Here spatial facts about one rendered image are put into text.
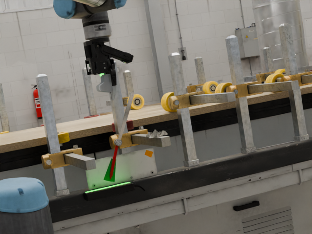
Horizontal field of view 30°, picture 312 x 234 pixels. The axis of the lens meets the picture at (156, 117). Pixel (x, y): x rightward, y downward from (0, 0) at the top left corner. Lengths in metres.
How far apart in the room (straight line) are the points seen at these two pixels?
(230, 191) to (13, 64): 7.20
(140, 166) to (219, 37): 8.29
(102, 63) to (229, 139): 0.77
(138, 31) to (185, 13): 0.92
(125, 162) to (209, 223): 0.61
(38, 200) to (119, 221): 0.88
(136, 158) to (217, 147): 0.49
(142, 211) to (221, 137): 0.53
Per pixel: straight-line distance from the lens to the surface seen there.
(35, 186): 1.29
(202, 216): 2.51
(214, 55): 10.23
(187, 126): 2.17
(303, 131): 2.43
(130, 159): 2.08
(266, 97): 2.52
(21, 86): 9.22
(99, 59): 1.96
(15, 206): 1.26
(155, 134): 1.85
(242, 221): 2.60
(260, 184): 2.36
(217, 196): 2.27
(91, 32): 1.97
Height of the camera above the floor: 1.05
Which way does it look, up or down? 4 degrees down
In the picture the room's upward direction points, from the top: 9 degrees counter-clockwise
